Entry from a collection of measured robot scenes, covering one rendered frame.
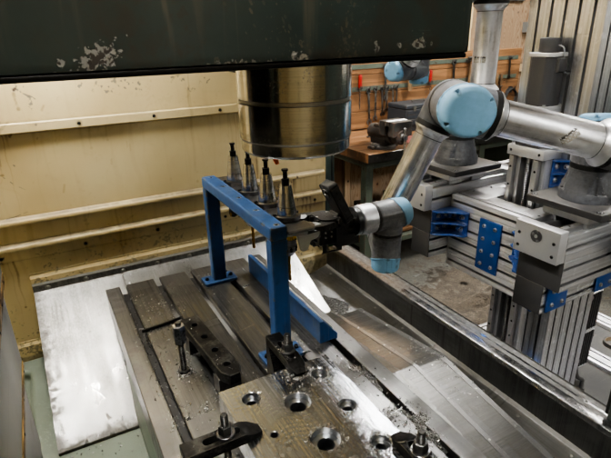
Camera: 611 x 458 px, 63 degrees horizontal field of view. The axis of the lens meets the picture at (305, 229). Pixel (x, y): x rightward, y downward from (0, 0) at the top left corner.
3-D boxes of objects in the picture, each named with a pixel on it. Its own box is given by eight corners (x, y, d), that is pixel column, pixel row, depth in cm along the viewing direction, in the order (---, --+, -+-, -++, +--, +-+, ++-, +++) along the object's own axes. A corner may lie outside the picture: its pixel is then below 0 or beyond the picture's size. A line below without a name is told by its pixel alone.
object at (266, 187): (255, 199, 121) (254, 172, 118) (273, 196, 122) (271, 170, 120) (261, 204, 117) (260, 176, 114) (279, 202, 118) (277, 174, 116)
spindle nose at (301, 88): (232, 142, 77) (225, 60, 73) (328, 134, 81) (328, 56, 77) (254, 165, 63) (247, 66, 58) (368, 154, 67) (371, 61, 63)
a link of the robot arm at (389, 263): (395, 257, 137) (397, 220, 133) (402, 275, 127) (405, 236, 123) (366, 257, 137) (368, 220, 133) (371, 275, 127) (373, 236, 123)
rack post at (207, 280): (231, 273, 156) (224, 182, 145) (237, 279, 152) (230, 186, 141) (201, 280, 152) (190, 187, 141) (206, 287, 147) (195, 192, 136)
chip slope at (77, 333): (286, 288, 204) (285, 229, 195) (391, 385, 147) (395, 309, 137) (49, 353, 166) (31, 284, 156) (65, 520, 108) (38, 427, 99)
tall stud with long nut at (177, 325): (188, 366, 112) (182, 317, 108) (192, 373, 110) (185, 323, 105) (176, 370, 111) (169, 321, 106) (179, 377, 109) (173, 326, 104)
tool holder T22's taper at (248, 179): (240, 187, 130) (238, 163, 127) (256, 185, 131) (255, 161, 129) (242, 192, 126) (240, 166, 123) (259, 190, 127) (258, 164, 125)
